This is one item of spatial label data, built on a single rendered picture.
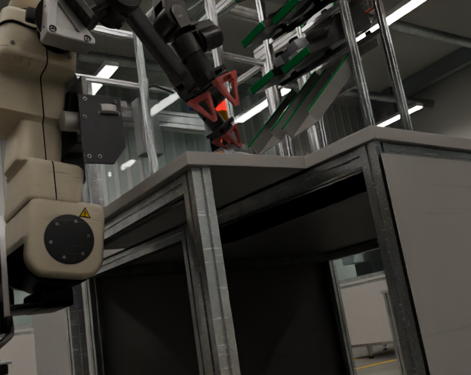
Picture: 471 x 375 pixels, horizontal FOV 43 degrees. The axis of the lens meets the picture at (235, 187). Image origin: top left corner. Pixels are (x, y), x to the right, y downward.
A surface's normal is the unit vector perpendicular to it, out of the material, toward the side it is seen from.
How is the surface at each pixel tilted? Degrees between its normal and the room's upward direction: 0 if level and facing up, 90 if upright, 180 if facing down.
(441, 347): 90
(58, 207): 90
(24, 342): 90
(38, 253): 90
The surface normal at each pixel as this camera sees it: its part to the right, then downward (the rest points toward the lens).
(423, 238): 0.60, -0.29
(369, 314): -0.82, -0.01
